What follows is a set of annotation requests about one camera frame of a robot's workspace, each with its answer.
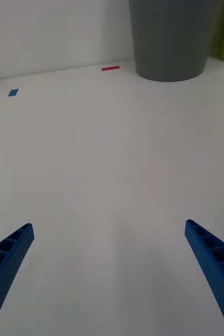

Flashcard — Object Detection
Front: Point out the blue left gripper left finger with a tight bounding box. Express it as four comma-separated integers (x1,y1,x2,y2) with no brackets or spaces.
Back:
0,223,35,336

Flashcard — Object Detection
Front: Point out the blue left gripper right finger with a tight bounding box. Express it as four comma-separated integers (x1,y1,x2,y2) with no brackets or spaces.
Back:
184,219,224,336

